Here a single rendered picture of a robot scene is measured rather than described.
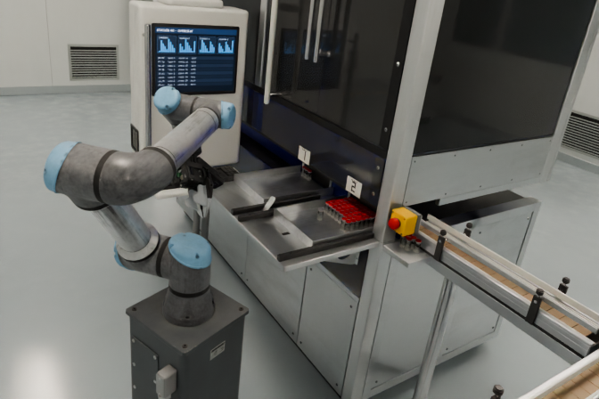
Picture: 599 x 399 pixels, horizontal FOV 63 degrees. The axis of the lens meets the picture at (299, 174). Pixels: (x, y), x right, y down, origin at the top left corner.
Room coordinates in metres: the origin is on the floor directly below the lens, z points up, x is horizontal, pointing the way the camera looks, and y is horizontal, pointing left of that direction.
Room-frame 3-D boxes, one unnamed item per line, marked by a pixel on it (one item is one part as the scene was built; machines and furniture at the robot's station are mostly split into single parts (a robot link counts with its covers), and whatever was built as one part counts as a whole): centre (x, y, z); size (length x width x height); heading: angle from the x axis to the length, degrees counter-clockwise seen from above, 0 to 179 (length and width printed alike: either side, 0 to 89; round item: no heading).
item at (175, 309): (1.18, 0.28, 0.84); 0.15 x 0.15 x 0.10
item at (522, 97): (1.84, -0.72, 1.51); 0.85 x 0.01 x 0.59; 125
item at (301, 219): (1.65, -0.13, 0.90); 0.34 x 0.26 x 0.04; 125
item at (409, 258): (1.53, -0.42, 0.87); 0.14 x 0.13 x 0.02; 125
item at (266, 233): (1.75, 0.02, 0.87); 0.70 x 0.48 x 0.02; 35
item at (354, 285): (2.40, 0.29, 0.73); 1.98 x 0.01 x 0.25; 35
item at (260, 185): (1.93, 0.06, 0.90); 0.34 x 0.26 x 0.04; 125
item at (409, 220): (1.51, -0.38, 1.00); 0.08 x 0.07 x 0.07; 125
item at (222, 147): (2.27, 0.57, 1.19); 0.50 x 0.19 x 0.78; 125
